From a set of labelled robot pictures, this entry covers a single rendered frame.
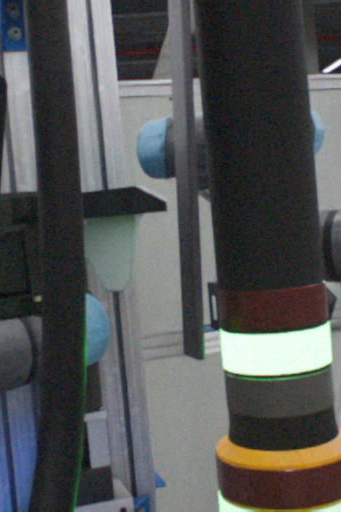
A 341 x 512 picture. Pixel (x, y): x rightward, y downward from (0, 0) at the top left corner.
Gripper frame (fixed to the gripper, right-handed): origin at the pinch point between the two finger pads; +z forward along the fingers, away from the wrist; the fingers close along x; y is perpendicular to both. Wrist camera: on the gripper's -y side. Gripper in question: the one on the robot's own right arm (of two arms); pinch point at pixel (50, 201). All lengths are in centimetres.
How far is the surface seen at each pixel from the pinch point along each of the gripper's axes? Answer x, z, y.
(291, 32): -0.6, 18.6, -3.9
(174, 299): -91, -149, 26
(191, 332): 2.5, 16.7, 4.6
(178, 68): 2.1, 16.7, -3.2
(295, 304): 0.0, 18.6, 4.0
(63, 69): 7.7, 21.3, -2.2
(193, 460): -93, -149, 71
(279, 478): 1.1, 18.6, 8.9
